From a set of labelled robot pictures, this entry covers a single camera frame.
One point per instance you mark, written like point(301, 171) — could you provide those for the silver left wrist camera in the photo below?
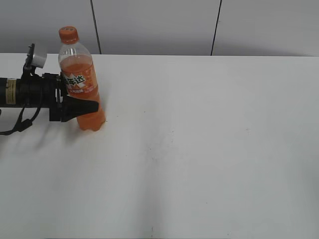
point(36, 56)

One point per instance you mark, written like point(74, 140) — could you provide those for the orange bottle cap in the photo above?
point(68, 35)

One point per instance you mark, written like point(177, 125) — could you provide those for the orange soda bottle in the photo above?
point(78, 70)

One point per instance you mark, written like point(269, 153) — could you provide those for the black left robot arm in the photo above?
point(10, 96)

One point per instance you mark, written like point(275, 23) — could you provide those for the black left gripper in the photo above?
point(44, 92)

